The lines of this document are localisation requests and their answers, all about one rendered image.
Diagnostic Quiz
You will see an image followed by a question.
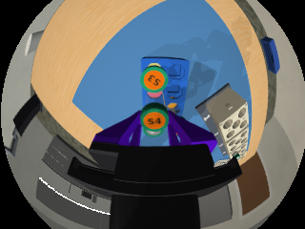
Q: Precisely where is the beige bucket adapter with round holes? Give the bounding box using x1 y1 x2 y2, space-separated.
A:
222 125 249 153
229 140 248 158
206 87 249 141

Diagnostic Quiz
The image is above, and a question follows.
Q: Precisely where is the green-capped conical centrifuge tube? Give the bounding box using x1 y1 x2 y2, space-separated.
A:
232 151 240 159

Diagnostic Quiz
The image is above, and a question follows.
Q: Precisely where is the beige block with round holes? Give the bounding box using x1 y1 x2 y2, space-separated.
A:
237 150 247 161

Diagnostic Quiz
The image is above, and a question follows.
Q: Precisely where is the clear centrifuge tube with green cap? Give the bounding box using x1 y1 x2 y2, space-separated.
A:
140 91 169 132

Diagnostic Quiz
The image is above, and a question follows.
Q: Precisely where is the blue bench mat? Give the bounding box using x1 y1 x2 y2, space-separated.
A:
72 0 253 152

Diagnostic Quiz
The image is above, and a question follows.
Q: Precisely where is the white tube rack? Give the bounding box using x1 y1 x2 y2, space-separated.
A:
214 159 230 167

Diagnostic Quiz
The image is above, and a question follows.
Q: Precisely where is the green-capped sample tube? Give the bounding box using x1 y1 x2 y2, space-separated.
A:
143 128 164 137
166 103 185 119

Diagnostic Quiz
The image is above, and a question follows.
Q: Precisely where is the blue tube rack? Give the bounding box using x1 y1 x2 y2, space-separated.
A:
141 56 190 114

